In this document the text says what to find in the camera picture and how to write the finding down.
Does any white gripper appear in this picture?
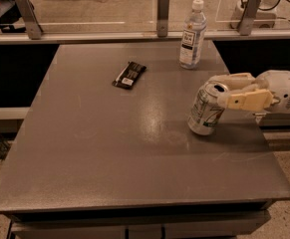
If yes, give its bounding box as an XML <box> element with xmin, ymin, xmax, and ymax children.
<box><xmin>210</xmin><ymin>70</ymin><xmax>290</xmax><ymax>114</ymax></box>

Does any white green 7up can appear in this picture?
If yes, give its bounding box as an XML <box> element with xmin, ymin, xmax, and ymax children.
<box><xmin>187</xmin><ymin>81</ymin><xmax>228</xmax><ymax>135</ymax></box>

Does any metal bracket post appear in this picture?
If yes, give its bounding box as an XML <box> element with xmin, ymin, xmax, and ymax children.
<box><xmin>15</xmin><ymin>0</ymin><xmax>43</xmax><ymax>40</ymax></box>
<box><xmin>156</xmin><ymin>0</ymin><xmax>169</xmax><ymax>37</ymax></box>
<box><xmin>237</xmin><ymin>0</ymin><xmax>261</xmax><ymax>36</ymax></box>

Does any left metal bracket post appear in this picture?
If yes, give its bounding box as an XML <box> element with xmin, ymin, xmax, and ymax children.
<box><xmin>15</xmin><ymin>0</ymin><xmax>43</xmax><ymax>40</ymax></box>

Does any middle metal bracket post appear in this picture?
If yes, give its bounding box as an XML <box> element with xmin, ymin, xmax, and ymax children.
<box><xmin>156</xmin><ymin>0</ymin><xmax>169</xmax><ymax>37</ymax></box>

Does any grey metal rail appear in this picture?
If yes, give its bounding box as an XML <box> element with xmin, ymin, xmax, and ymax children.
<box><xmin>0</xmin><ymin>29</ymin><xmax>290</xmax><ymax>45</ymax></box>

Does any clear plastic water bottle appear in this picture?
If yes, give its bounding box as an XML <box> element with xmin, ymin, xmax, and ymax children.
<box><xmin>179</xmin><ymin>0</ymin><xmax>206</xmax><ymax>70</ymax></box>

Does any black snack bar wrapper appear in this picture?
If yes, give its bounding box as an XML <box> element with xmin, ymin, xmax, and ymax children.
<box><xmin>112</xmin><ymin>62</ymin><xmax>146</xmax><ymax>90</ymax></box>

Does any white device with cable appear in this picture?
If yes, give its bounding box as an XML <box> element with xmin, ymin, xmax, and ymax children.
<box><xmin>228</xmin><ymin>0</ymin><xmax>290</xmax><ymax>29</ymax></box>

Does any grey drawer cabinet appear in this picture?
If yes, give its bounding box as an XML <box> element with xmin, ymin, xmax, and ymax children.
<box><xmin>7</xmin><ymin>207</ymin><xmax>270</xmax><ymax>239</ymax></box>

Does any right metal bracket post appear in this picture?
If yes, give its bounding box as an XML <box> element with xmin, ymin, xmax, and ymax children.
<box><xmin>237</xmin><ymin>0</ymin><xmax>261</xmax><ymax>36</ymax></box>

